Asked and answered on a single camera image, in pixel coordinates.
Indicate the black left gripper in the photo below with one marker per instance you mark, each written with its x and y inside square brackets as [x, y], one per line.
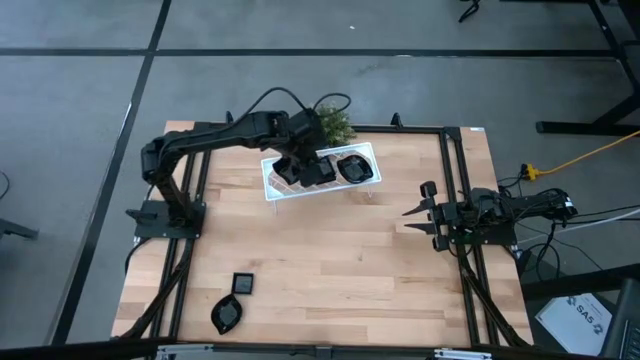
[300, 137]

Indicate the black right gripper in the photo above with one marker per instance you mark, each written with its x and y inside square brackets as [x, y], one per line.
[450, 215]

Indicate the black wavy square plate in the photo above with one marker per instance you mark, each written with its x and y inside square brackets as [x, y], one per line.
[286, 172]

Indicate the small black square plate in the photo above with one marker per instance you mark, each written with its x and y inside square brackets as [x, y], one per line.
[324, 172]
[243, 282]

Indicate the black oval plate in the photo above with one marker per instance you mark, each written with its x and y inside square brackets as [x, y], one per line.
[355, 169]
[226, 314]

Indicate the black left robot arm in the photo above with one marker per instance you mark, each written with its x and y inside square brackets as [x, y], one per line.
[200, 137]

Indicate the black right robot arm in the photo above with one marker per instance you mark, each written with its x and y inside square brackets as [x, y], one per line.
[530, 205]

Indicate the potted green artificial plant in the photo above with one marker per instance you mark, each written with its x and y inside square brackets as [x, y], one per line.
[340, 127]

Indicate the silver aluminium bar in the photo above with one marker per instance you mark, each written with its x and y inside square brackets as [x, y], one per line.
[185, 350]
[462, 354]

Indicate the white printed paper sheet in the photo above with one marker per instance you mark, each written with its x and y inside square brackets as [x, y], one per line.
[570, 325]

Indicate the black laptop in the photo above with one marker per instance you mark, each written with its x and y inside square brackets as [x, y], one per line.
[625, 330]

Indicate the black stand foot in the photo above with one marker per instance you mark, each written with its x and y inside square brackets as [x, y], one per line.
[20, 231]

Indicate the black desk frame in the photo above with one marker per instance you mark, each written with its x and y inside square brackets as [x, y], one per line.
[575, 128]

